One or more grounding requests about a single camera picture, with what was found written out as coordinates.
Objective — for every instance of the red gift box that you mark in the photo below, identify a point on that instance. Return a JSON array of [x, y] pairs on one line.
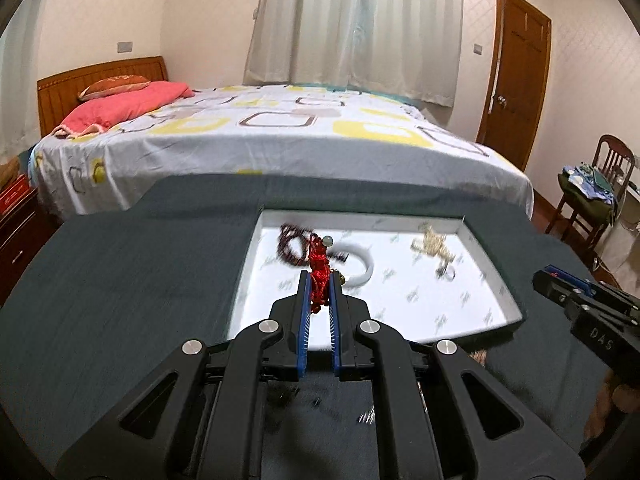
[[15, 195]]

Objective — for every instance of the red tassel charm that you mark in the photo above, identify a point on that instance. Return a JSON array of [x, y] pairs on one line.
[[319, 267]]

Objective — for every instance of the brown cushion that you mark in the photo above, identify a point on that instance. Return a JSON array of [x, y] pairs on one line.
[[112, 86]]

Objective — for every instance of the dark wooden nightstand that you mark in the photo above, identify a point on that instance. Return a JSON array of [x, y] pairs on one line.
[[17, 245]]

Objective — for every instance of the bed with patterned sheet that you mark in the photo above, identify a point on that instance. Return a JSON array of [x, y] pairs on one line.
[[300, 150]]

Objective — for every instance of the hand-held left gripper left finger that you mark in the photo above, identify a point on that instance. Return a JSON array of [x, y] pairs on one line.
[[302, 320]]

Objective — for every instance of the wooden door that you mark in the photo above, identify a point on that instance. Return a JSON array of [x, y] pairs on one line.
[[515, 75]]

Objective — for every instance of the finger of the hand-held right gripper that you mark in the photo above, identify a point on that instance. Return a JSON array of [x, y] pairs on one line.
[[570, 276], [555, 290]]

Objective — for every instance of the person's right hand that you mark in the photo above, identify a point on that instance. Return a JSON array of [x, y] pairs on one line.
[[612, 405]]

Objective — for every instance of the wooden headboard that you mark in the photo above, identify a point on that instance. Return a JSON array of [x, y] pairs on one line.
[[55, 100]]

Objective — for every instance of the grey wall socket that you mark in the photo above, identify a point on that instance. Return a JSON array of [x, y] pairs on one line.
[[125, 47]]

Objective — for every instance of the shallow white-lined cardboard box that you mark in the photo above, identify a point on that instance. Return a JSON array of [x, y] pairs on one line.
[[425, 305]]

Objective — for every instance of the metal door knob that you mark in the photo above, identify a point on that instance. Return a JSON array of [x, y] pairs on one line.
[[500, 101]]

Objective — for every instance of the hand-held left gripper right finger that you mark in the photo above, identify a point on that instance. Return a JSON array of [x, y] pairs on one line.
[[334, 320]]

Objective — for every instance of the white jade bangle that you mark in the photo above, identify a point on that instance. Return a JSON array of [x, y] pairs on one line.
[[365, 272]]

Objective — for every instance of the white sheer side curtain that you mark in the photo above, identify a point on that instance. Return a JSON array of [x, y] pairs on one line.
[[17, 70]]

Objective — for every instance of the brown teddy bear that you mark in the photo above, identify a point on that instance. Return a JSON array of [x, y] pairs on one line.
[[7, 171]]

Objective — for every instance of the pink blanket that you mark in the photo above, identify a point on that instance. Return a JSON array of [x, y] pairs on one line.
[[120, 107]]

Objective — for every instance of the white window curtain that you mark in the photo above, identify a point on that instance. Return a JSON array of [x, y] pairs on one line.
[[360, 25]]

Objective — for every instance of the wooden chair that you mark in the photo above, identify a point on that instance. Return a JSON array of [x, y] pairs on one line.
[[612, 152]]

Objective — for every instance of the pile of clothes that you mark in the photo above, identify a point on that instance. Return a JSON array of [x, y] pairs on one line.
[[587, 190]]

